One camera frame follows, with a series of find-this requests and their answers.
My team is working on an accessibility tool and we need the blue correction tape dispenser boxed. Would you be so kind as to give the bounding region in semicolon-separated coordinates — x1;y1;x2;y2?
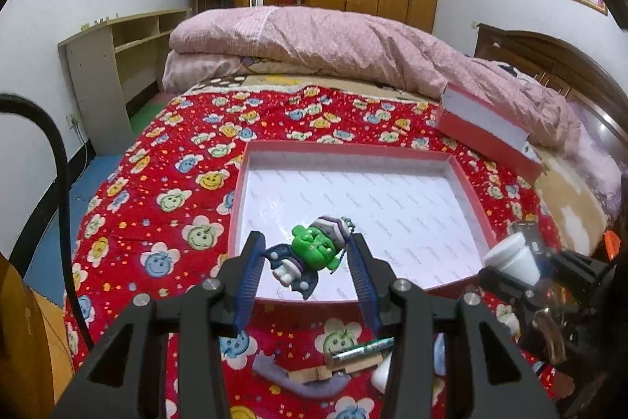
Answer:
433;333;446;377

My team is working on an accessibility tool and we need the white plastic jar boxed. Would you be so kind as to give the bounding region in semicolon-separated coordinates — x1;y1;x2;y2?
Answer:
482;232;541;287

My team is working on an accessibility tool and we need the white earbuds case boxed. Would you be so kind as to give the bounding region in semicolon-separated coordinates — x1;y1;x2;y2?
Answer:
371;353;392;395

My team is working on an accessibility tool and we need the grey curved plastic piece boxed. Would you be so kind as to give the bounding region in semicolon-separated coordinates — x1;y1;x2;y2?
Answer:
252;352;351;400

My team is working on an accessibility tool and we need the wooden block piece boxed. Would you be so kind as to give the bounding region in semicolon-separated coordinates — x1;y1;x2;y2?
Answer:
287;354;384;384

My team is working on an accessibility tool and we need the green monster keychain figure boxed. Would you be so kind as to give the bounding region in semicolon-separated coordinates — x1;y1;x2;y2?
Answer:
263;216;356;300

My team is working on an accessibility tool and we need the red shallow box tray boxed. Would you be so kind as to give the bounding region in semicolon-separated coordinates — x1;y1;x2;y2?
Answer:
228;140;496;295

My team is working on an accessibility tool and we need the red smiley flower blanket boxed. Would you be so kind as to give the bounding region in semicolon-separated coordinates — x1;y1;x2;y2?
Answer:
63;85;565;419

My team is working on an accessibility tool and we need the red box lid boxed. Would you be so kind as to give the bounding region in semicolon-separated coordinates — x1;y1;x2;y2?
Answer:
435;83;544;185

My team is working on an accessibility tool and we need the dark wooden headboard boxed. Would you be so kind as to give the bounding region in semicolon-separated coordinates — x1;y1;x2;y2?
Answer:
474;23;627;166

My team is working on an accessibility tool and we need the beige wooden shelf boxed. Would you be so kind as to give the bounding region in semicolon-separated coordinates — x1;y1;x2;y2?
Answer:
57;9;190;155

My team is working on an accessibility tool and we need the pink quilt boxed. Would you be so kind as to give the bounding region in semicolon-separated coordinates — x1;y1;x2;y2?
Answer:
162;6;624;220

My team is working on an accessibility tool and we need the black cable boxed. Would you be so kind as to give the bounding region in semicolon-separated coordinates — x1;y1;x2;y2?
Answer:
0;92;96;351

